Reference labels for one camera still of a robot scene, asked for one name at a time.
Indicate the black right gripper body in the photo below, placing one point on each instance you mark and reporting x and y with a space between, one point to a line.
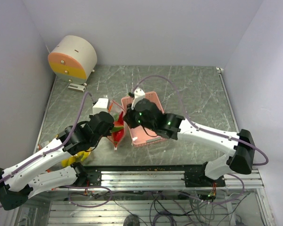
134 120

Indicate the clear zip bag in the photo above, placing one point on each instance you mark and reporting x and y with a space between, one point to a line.
114 107
42 145

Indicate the watermelon slice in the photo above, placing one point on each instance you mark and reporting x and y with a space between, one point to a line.
118 125

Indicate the red chili pepper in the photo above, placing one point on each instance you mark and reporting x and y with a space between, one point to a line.
117 136

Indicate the yellow banana bunch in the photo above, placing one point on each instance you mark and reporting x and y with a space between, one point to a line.
79 157

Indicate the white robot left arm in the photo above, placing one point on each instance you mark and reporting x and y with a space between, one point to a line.
30 177

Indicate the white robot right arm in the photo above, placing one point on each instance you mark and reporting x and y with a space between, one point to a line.
238 147

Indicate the pink perforated plastic basket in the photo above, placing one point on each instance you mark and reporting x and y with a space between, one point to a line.
140 137

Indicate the round cream drawer box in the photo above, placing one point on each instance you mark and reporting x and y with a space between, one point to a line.
73 59

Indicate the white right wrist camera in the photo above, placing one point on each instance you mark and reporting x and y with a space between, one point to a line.
137 95

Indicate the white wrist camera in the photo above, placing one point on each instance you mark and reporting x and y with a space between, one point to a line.
137 95
101 106

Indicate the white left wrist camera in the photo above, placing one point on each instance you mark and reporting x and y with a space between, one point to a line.
101 106

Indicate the small white bracket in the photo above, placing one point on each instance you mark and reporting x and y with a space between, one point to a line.
76 87

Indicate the aluminium rail frame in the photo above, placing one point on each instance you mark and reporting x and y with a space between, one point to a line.
157 196

